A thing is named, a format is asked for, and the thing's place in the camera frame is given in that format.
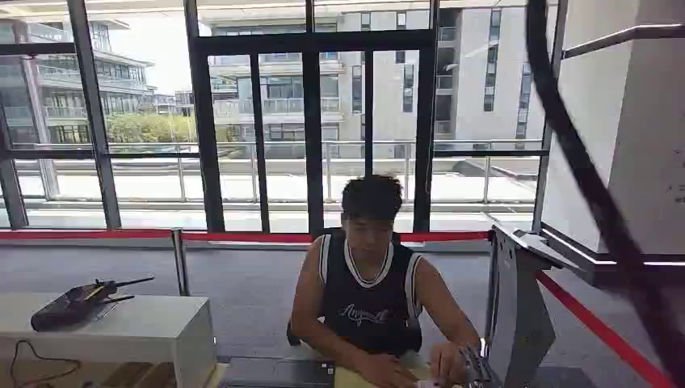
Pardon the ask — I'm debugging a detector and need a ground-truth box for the grey metal turnstile gate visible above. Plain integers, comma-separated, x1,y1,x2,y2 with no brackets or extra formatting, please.
483,213,586,388

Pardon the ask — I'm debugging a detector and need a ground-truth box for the red barrier belt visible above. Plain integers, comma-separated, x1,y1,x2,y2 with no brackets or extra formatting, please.
0,229,175,242
535,270,676,388
182,230,492,245

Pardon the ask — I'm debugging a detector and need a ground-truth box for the steel handrail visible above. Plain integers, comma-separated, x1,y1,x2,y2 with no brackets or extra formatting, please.
561,23,685,61

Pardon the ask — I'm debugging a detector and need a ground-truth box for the dark laptop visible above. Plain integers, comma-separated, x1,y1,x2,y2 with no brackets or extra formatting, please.
218,356,337,388

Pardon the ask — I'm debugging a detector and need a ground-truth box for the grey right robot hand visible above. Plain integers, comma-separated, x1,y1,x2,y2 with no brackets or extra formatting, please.
459,344,502,388

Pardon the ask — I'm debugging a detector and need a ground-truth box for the black cable on floor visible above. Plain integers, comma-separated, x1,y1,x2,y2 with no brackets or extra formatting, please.
7,339,82,388

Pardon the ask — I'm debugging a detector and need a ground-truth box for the white table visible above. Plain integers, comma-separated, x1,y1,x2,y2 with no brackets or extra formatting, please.
0,292,218,388

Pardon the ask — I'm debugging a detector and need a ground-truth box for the yellow sheet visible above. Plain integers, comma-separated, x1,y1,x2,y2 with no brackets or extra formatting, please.
334,365,432,388

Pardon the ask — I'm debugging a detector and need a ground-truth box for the steel balcony railing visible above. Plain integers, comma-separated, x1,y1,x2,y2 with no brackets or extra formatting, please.
9,139,544,205

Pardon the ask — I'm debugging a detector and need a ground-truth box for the black door frame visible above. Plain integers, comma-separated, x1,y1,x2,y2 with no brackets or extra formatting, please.
183,0,441,234

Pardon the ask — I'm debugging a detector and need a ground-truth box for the steel stanchion post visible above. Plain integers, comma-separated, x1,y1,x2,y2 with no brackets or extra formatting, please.
170,228,191,297

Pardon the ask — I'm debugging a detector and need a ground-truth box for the person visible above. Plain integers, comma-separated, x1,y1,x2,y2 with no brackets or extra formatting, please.
288,174,483,388

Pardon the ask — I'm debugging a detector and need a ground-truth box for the thick black hanging cable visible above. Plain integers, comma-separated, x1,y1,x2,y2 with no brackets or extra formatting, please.
524,0,685,388

